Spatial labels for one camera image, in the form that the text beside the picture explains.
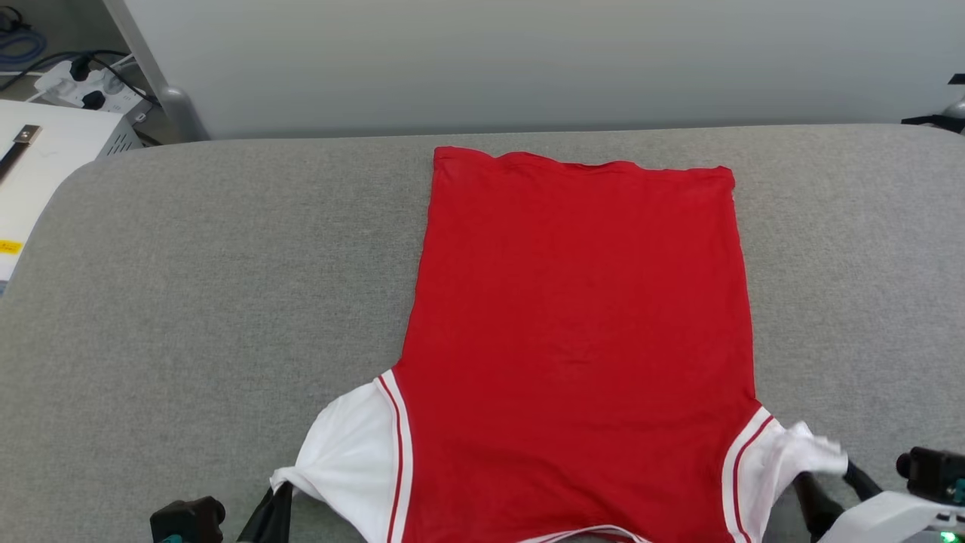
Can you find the white post with grey foot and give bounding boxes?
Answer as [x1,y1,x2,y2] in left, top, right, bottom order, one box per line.
[102,0,212,142]

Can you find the blue coiled cable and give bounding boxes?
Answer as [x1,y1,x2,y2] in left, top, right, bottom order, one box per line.
[0,26,47,70]

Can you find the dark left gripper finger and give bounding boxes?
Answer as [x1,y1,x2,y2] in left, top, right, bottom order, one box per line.
[237,489,272,543]
[260,483,295,543]

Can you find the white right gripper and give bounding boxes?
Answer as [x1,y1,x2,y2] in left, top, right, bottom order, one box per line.
[792,460,965,543]

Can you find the red and white shirt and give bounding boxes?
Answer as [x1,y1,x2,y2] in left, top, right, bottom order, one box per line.
[270,146,849,543]

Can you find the white device box black handle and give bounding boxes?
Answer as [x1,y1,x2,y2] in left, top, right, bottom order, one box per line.
[0,98,144,284]

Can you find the white power strip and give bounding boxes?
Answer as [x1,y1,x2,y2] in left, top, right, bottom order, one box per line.
[34,59,148,114]

